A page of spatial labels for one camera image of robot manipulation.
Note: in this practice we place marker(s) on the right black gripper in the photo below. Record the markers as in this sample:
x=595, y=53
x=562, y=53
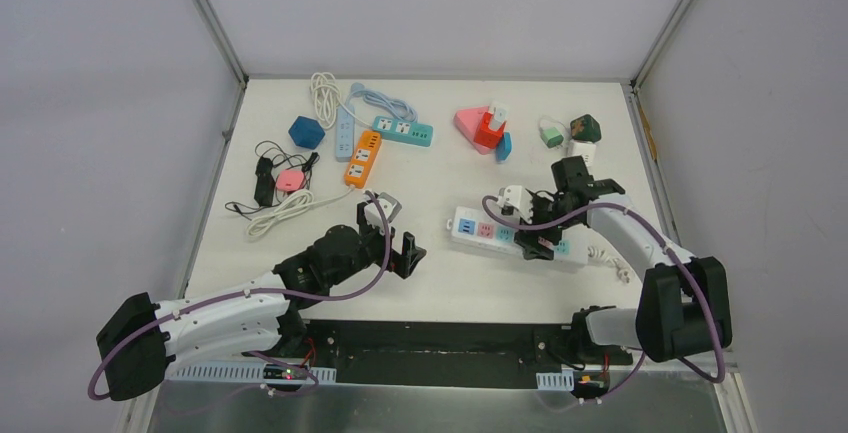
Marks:
x=529, y=241

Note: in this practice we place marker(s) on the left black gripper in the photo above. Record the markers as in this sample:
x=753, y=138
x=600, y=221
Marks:
x=398, y=258

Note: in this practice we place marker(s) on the white multicolour power strip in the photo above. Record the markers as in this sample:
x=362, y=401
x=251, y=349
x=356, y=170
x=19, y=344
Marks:
x=473, y=227

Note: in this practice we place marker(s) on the light green plug charger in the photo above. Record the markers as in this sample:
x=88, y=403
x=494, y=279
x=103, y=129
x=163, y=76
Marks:
x=551, y=131

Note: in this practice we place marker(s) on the white tiger cube adapter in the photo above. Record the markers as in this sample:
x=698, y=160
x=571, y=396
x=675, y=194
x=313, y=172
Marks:
x=584, y=150

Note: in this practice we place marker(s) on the dark green dragon cube adapter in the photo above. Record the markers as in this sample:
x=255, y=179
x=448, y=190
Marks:
x=585, y=129

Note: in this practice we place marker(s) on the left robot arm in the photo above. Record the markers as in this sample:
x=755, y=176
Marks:
x=144, y=341

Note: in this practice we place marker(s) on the blue small adapter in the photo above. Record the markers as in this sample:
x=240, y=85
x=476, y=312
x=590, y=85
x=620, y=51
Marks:
x=503, y=148

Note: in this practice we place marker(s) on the orange power strip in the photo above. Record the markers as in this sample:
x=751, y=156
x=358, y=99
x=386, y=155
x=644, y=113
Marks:
x=363, y=159

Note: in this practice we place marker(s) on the red cube adapter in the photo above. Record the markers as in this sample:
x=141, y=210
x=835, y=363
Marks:
x=490, y=130

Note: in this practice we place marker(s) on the teal power strip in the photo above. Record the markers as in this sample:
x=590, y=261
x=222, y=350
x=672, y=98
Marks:
x=411, y=133

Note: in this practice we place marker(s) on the white charger on red cube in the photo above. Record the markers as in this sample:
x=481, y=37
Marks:
x=497, y=113

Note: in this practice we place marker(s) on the pink triangular power strip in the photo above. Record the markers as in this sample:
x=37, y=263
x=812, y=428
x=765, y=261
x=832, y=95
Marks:
x=467, y=122

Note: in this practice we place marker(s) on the pink round adapter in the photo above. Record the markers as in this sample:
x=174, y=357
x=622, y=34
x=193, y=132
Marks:
x=290, y=180

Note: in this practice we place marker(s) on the light blue power strip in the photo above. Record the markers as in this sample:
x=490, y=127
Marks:
x=344, y=135

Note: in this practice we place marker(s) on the blue cube adapter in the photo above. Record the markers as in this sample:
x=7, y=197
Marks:
x=306, y=133

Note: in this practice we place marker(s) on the black power adapter with cable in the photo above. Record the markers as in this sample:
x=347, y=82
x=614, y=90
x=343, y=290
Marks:
x=271, y=160

